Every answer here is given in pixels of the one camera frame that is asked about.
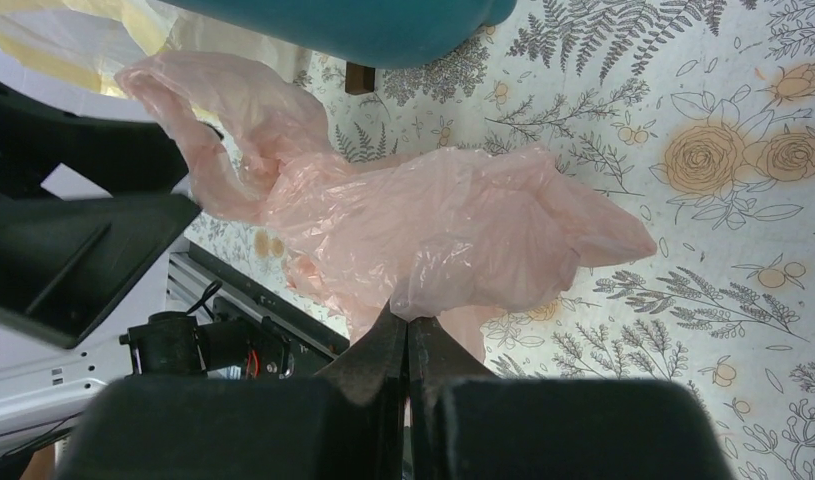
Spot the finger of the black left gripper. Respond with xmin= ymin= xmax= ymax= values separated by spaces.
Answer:
xmin=0 ymin=82 xmax=187 ymax=199
xmin=0 ymin=193 xmax=201 ymax=349

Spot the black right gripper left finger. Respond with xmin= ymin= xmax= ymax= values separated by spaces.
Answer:
xmin=55 ymin=309 xmax=407 ymax=479

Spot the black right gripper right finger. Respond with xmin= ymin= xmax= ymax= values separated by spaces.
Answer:
xmin=406 ymin=318 xmax=731 ymax=479

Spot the pink plastic trash bag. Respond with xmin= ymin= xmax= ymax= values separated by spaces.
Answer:
xmin=116 ymin=51 xmax=657 ymax=358

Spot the teal plastic trash bin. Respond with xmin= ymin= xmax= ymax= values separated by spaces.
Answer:
xmin=169 ymin=0 xmax=517 ymax=70

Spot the small brown wooden block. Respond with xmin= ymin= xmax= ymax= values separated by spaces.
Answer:
xmin=344 ymin=62 xmax=376 ymax=95

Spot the floral patterned table mat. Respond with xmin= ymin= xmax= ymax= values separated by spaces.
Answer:
xmin=295 ymin=1 xmax=815 ymax=479

